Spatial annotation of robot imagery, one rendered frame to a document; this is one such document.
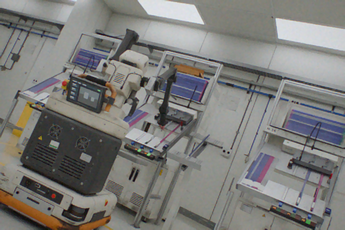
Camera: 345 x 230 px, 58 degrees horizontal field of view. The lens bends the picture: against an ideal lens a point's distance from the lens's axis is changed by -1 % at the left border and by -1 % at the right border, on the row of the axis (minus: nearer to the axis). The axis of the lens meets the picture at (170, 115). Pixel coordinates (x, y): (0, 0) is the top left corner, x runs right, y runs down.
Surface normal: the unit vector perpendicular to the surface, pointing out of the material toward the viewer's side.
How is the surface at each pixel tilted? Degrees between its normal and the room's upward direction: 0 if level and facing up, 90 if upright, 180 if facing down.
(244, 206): 90
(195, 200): 90
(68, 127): 90
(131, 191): 90
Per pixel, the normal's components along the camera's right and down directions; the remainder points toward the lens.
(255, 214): -0.37, -0.28
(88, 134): -0.15, -0.20
